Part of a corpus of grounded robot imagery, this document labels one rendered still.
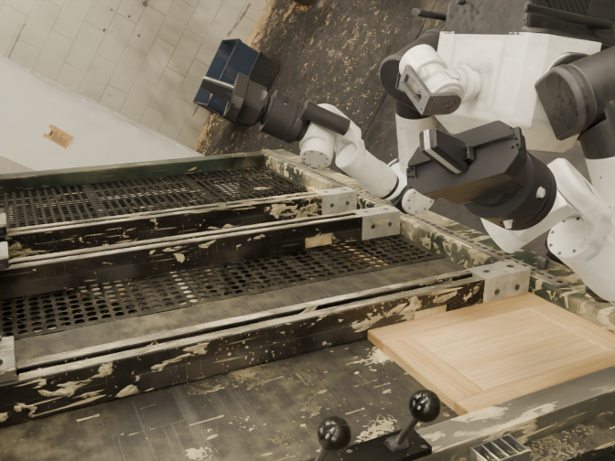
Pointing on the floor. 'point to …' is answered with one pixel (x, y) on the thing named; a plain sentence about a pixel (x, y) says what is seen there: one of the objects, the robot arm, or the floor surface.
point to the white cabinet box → (70, 126)
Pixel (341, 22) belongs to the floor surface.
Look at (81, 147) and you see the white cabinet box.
